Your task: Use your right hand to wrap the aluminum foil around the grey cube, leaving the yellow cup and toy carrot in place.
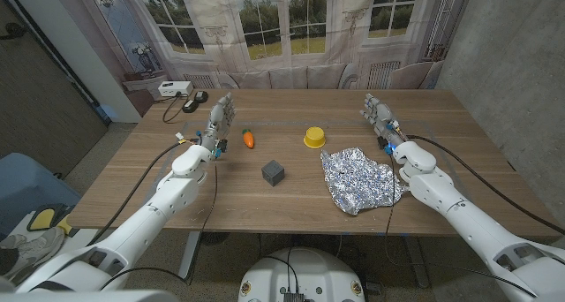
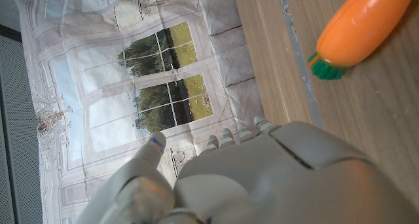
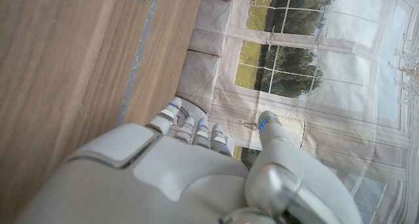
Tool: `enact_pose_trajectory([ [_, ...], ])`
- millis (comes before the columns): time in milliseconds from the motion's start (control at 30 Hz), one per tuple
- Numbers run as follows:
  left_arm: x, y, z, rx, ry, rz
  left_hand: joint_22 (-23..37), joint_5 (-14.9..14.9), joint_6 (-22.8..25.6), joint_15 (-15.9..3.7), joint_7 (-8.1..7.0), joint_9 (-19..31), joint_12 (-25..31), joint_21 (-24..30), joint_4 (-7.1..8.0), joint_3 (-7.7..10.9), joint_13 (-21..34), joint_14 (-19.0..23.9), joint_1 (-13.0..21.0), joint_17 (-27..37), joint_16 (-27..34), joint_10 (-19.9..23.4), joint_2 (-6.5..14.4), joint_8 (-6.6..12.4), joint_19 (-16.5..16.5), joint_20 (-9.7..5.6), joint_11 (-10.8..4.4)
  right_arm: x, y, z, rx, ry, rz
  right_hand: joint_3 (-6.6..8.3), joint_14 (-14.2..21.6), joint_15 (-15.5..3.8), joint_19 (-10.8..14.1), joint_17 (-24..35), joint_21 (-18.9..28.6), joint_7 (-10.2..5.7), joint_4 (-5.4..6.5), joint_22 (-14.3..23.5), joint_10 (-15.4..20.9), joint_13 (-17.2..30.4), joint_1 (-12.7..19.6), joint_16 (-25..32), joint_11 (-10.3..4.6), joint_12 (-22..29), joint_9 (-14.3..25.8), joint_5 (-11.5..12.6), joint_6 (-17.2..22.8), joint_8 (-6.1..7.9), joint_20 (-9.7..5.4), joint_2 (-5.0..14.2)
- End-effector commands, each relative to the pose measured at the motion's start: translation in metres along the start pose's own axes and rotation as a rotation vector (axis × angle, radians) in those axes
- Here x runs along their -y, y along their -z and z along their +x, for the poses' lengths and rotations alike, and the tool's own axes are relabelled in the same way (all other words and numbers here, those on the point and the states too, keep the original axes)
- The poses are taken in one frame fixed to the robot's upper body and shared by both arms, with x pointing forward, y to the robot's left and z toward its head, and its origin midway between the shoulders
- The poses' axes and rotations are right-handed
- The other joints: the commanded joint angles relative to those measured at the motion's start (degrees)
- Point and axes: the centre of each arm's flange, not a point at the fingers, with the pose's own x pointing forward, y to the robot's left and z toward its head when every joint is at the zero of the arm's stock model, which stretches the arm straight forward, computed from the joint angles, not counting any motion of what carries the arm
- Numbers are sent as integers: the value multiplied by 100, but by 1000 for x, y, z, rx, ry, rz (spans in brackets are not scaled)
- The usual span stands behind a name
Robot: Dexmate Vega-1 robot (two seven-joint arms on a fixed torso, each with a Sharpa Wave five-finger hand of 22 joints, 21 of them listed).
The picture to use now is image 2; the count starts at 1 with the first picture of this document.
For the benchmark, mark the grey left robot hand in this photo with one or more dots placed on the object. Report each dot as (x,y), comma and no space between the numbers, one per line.
(278,178)

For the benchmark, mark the orange toy carrot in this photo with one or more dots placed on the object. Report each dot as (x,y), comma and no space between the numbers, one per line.
(360,27)

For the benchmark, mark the printed window backdrop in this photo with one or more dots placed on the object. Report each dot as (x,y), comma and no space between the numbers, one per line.
(108,86)

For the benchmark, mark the dark mesh panel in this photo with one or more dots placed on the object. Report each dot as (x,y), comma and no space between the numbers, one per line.
(19,135)

